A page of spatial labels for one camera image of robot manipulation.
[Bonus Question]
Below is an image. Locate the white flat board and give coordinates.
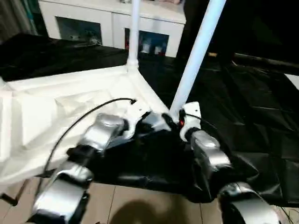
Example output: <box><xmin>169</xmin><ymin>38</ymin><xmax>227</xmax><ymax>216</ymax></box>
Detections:
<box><xmin>285</xmin><ymin>73</ymin><xmax>299</xmax><ymax>90</ymax></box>

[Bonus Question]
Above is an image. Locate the grey curtain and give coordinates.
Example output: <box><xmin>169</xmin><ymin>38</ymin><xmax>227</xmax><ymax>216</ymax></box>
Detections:
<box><xmin>0</xmin><ymin>0</ymin><xmax>28</xmax><ymax>40</ymax></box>

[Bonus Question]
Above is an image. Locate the teal curtain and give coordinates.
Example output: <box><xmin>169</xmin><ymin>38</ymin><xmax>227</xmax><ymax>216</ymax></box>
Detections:
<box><xmin>23</xmin><ymin>0</ymin><xmax>43</xmax><ymax>34</ymax></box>

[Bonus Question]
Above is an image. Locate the black work table leg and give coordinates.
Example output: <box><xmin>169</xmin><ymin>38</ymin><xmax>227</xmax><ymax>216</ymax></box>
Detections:
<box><xmin>0</xmin><ymin>192</ymin><xmax>19</xmax><ymax>207</ymax></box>

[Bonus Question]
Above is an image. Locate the black work mat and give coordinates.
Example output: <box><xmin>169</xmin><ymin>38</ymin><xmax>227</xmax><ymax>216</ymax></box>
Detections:
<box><xmin>0</xmin><ymin>33</ymin><xmax>299</xmax><ymax>208</ymax></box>

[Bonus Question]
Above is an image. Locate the white glass-door cabinet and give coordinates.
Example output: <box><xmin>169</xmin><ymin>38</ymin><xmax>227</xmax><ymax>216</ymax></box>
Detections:
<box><xmin>38</xmin><ymin>0</ymin><xmax>186</xmax><ymax>57</ymax></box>

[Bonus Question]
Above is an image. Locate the white plastic table leg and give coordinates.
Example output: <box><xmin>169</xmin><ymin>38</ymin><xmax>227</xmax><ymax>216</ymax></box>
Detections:
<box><xmin>169</xmin><ymin>0</ymin><xmax>228</xmax><ymax>120</ymax></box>
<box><xmin>126</xmin><ymin>0</ymin><xmax>142</xmax><ymax>73</ymax></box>

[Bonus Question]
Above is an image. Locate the white plastic table top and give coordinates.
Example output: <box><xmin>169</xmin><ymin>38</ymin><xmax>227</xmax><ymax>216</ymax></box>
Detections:
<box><xmin>0</xmin><ymin>65</ymin><xmax>174</xmax><ymax>186</ymax></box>

